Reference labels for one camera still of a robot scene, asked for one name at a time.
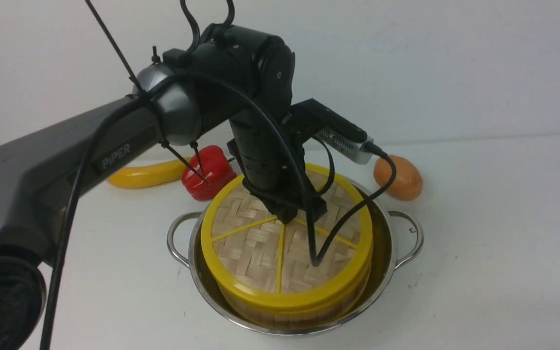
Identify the red toy bell pepper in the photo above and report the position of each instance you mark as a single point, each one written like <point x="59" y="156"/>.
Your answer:
<point x="216" y="169"/>

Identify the brown toy potato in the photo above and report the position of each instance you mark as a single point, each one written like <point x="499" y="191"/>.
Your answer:
<point x="408" y="183"/>

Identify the yellow toy banana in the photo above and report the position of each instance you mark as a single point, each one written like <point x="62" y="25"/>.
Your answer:
<point x="147" y="176"/>

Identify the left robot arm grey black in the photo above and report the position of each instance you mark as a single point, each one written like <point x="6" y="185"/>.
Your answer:
<point x="235" y="74"/>

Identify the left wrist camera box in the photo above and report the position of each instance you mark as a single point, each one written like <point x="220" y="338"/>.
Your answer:
<point x="311" y="119"/>

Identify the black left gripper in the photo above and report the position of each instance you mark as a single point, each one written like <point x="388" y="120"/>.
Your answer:
<point x="268" y="175"/>

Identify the yellow rimmed bamboo steamer basket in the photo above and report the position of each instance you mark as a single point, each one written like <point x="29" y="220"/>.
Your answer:
<point x="288" y="324"/>

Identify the yellow woven bamboo steamer lid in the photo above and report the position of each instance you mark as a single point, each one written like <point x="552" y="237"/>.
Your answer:
<point x="260" y="261"/>

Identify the stainless steel pot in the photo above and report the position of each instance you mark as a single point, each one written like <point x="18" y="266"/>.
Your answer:
<point x="398" y="238"/>

